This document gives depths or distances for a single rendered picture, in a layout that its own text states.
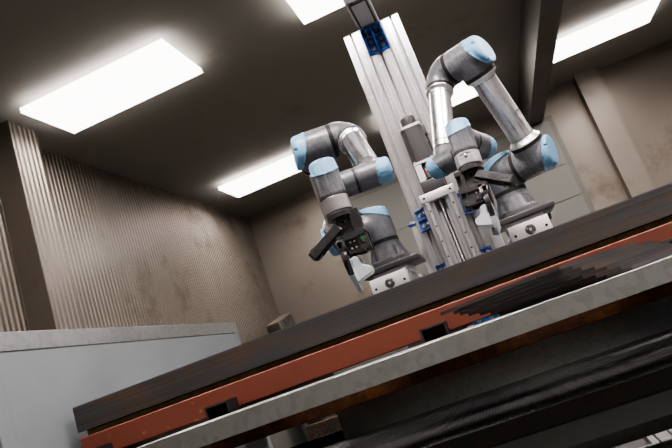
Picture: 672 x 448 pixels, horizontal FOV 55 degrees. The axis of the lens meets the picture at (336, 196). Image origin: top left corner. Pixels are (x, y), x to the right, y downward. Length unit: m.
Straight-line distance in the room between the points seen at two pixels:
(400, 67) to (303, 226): 7.02
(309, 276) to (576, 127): 4.26
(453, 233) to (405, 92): 0.62
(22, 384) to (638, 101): 8.83
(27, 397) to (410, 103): 1.78
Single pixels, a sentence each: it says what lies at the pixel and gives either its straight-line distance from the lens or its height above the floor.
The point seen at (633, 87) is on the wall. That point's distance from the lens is 9.65.
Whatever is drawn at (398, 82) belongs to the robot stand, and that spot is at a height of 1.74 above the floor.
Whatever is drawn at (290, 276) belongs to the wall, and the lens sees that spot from 9.59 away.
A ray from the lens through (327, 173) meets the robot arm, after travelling 1.68.
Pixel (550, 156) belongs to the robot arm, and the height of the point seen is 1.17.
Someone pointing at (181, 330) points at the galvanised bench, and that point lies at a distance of 2.15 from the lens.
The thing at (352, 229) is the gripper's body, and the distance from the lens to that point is 1.67.
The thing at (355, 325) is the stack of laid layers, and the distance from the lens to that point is 1.29.
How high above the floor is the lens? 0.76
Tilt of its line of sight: 14 degrees up
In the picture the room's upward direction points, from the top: 20 degrees counter-clockwise
